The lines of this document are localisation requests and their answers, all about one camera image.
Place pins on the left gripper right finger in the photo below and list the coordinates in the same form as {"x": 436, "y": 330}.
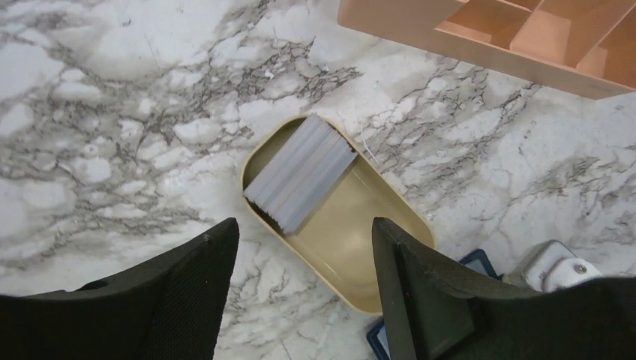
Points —
{"x": 436, "y": 308}

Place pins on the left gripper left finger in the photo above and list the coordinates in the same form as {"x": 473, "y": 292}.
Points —
{"x": 168, "y": 307}

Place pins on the blue leather card holder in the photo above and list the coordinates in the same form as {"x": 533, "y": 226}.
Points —
{"x": 376, "y": 336}

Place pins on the credit cards in tray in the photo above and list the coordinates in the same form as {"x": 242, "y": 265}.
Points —
{"x": 301, "y": 173}

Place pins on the tan oval tray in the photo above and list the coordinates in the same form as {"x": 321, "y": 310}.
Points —
{"x": 336, "y": 239}

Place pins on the orange desk organizer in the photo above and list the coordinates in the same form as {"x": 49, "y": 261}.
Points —
{"x": 586, "y": 48}

